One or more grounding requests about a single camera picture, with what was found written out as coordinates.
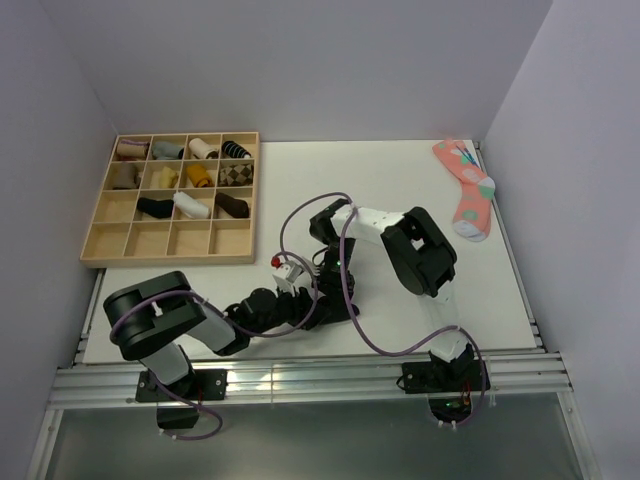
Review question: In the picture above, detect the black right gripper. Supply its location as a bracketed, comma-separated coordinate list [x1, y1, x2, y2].
[312, 237, 357, 316]

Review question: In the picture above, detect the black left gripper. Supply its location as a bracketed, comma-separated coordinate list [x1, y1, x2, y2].
[248, 279, 331, 338]

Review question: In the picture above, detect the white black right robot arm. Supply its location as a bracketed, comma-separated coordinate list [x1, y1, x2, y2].
[309, 200, 474, 390]

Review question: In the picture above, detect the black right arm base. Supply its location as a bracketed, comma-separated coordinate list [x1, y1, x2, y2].
[396, 357, 491, 425]

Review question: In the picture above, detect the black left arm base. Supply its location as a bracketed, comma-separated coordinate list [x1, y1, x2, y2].
[134, 369, 227, 433]

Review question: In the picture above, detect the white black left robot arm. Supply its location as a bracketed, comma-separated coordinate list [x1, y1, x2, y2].
[103, 271, 330, 399]

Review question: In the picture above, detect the dark brown rolled sock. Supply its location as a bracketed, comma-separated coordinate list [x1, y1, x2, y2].
[215, 192, 250, 219]

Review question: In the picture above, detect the white rolled sock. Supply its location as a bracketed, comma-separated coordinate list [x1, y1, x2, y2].
[173, 191, 211, 219]

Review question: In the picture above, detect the brown checkered rolled sock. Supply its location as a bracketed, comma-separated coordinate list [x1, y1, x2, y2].
[218, 163, 254, 187]

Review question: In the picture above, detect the pink patterned sock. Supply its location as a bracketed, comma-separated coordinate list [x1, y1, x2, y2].
[432, 139, 496, 243]

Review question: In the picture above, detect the mustard yellow rolled sock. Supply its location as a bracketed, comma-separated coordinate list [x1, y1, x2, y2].
[186, 164, 214, 188]

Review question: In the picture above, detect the black rolled sock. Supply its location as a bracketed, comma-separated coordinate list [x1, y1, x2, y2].
[136, 197, 174, 219]

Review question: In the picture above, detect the black white striped sock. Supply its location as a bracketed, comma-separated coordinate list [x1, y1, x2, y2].
[221, 140, 251, 159]

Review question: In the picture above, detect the pale yellow rolled sock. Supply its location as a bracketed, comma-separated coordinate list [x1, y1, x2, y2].
[157, 167, 179, 189]

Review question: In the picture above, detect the cream rolled sock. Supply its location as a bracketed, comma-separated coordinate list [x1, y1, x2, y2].
[189, 137, 219, 159]

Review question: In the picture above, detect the wooden compartment tray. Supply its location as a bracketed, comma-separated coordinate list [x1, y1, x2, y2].
[80, 132, 261, 268]

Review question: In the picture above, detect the grey rolled sock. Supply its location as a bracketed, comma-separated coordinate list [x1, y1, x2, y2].
[151, 141, 184, 160]

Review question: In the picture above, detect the taupe rolled sock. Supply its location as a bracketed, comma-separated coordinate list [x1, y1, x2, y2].
[111, 164, 140, 190]

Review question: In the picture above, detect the beige purple rolled sock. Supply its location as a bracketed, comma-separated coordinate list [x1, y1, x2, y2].
[116, 139, 150, 159]

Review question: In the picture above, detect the aluminium frame rail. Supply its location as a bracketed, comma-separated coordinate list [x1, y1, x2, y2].
[47, 266, 571, 410]

